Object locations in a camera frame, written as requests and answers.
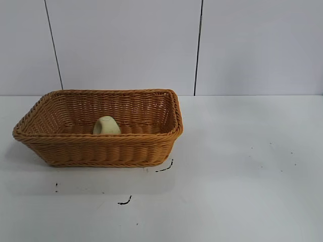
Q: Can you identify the woven wicker basket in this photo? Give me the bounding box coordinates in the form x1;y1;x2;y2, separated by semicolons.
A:
13;88;184;168

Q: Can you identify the pale yellow egg yolk pastry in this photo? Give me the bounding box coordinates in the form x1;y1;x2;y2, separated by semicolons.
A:
92;115;122;136

